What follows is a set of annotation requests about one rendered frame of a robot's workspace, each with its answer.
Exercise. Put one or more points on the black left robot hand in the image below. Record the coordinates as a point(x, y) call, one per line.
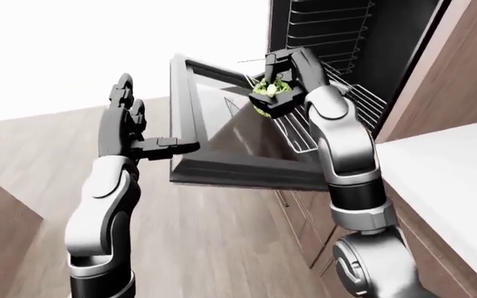
point(114, 130)

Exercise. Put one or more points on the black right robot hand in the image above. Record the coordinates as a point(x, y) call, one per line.
point(300, 69)

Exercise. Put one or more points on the green broccoli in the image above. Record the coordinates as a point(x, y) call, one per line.
point(271, 89)

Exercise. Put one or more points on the oven cavity with racks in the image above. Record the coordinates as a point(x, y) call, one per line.
point(338, 40)

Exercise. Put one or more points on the black glass oven door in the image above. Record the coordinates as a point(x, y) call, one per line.
point(230, 136)

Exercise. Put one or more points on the brown wooden cabinet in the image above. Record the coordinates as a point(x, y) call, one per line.
point(441, 77)

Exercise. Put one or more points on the white countertop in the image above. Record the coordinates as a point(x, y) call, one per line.
point(445, 174)

